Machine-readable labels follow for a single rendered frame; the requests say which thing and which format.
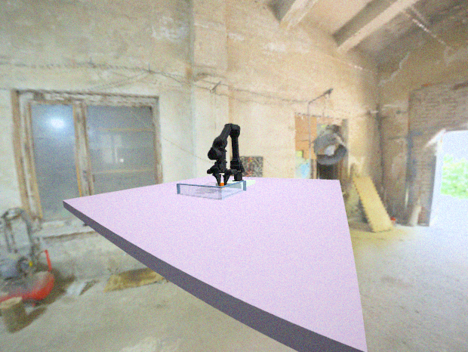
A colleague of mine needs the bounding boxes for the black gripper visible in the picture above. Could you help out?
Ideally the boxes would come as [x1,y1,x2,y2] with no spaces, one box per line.
[207,159,237,185]

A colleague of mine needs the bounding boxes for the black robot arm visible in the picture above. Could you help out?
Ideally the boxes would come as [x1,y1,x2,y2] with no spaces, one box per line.
[208,123,245,181]

